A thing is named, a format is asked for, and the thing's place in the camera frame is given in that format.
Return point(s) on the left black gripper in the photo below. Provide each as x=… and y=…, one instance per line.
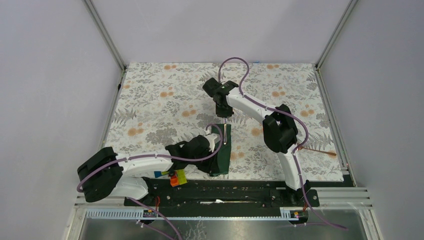
x=209, y=167

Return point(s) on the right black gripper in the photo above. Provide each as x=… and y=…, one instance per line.
x=221, y=114

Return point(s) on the silver table knife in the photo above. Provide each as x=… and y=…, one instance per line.
x=225, y=135

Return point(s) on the dark green cloth napkin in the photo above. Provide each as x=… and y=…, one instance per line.
x=224, y=154

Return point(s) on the colourful toy brick assembly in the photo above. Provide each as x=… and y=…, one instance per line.
x=177, y=177

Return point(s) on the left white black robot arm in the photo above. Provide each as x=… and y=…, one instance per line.
x=111, y=174

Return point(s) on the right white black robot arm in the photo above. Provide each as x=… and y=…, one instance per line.
x=278, y=124

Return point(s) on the floral patterned table mat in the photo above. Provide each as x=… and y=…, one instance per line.
x=164, y=103

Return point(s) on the copper spoon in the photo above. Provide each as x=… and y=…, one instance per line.
x=330, y=153

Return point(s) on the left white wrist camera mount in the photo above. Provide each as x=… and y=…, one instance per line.
x=214, y=139

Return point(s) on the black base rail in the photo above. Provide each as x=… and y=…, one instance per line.
x=222, y=198

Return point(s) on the left aluminium frame post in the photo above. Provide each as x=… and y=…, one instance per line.
x=97, y=20

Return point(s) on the aluminium frame post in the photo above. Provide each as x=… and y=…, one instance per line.
x=335, y=34
x=97, y=20

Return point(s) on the right aluminium frame post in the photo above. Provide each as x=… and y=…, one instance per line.
x=335, y=34

